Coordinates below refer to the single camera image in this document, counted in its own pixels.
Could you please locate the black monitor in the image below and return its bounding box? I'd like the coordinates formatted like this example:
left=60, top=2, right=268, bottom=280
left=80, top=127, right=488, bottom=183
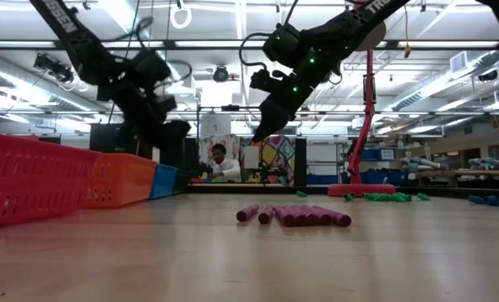
left=88, top=122, right=154, bottom=161

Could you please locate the red plastic basket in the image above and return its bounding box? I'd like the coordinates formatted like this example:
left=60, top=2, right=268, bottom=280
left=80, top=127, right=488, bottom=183
left=0, top=130, right=101, bottom=231

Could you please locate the black ceiling camera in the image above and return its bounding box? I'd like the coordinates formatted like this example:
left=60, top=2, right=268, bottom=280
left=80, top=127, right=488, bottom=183
left=33, top=53, right=75, bottom=85
left=212, top=65, right=231, bottom=84

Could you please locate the black column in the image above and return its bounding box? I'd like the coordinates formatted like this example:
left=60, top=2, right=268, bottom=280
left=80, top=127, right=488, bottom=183
left=294, top=137, right=309, bottom=188

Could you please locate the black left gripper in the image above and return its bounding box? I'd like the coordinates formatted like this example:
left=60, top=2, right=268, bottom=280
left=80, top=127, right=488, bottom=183
left=121, top=83, right=191, bottom=150

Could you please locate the black metal rack frame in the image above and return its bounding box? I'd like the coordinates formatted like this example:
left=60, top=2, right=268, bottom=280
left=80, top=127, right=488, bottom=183
left=195, top=104, right=264, bottom=186

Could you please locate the black aluminium table frame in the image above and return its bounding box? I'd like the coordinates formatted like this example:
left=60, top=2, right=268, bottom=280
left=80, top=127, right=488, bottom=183
left=185, top=182, right=499, bottom=199

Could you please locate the blue plastic basket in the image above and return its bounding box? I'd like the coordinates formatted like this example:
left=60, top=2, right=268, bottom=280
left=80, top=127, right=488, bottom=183
left=148, top=164, right=179, bottom=200

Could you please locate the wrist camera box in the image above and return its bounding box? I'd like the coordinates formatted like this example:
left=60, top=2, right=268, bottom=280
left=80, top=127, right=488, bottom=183
left=248, top=68, right=284, bottom=95
left=131, top=49, right=173, bottom=83

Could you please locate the blue storage bin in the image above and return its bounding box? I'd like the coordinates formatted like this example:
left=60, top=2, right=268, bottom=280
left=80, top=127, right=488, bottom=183
left=360, top=147, right=398, bottom=162
left=360, top=169, right=406, bottom=186

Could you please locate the black plastic basket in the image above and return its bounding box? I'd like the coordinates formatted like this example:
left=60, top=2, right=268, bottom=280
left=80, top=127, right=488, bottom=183
left=174, top=168, right=194, bottom=195

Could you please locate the red desk lamp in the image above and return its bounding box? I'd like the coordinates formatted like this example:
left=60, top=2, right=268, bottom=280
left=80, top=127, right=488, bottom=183
left=327, top=20, right=398, bottom=198

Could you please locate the white hanging ring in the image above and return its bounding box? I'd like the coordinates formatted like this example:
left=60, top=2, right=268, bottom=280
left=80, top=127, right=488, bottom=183
left=169, top=3, right=193, bottom=30

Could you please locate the white paper sheet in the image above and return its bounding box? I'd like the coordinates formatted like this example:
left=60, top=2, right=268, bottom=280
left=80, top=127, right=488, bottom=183
left=242, top=145, right=261, bottom=170

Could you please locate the white ceiling vent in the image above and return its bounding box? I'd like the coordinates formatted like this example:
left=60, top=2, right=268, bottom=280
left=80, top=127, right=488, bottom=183
left=449, top=50, right=470, bottom=74

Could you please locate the white hanging banner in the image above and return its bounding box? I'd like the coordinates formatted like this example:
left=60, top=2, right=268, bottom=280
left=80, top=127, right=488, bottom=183
left=200, top=112, right=232, bottom=138

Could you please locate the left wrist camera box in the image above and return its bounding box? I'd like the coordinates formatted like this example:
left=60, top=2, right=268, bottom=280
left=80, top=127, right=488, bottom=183
left=131, top=49, right=173, bottom=83

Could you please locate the colourful patterned board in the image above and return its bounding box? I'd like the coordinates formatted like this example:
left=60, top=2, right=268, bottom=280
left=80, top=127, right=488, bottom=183
left=197, top=133, right=297, bottom=186

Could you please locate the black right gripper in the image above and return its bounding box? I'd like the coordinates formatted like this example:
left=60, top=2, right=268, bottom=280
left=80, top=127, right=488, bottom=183
left=252, top=70, right=321, bottom=143

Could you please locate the magenta crayon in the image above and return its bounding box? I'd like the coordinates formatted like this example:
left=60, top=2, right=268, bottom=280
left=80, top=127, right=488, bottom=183
left=273, top=206, right=296, bottom=227
left=328, top=209, right=352, bottom=228
left=236, top=204, right=260, bottom=223
left=314, top=206, right=334, bottom=227
left=288, top=206, right=309, bottom=227
left=257, top=205, right=275, bottom=226
left=301, top=206, right=321, bottom=227

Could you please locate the person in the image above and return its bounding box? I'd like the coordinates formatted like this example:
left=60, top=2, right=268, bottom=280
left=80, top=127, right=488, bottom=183
left=209, top=143, right=244, bottom=184

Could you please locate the yellow hanging cable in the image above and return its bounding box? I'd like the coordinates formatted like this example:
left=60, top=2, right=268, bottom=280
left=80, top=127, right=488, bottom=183
left=402, top=3, right=413, bottom=59

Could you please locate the orange plastic basket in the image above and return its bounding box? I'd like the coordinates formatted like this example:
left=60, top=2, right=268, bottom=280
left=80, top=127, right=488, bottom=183
left=81, top=152, right=159, bottom=210

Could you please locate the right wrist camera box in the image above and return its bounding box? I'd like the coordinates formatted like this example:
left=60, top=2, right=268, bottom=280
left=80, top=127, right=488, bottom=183
left=248, top=68, right=284, bottom=95

